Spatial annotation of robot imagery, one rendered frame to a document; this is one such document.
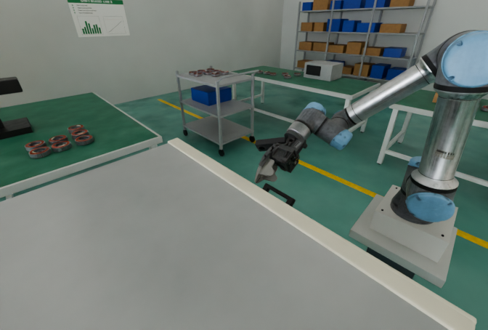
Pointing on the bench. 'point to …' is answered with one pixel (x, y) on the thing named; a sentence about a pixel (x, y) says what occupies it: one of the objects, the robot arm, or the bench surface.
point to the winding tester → (192, 257)
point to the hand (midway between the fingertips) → (255, 178)
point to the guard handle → (279, 194)
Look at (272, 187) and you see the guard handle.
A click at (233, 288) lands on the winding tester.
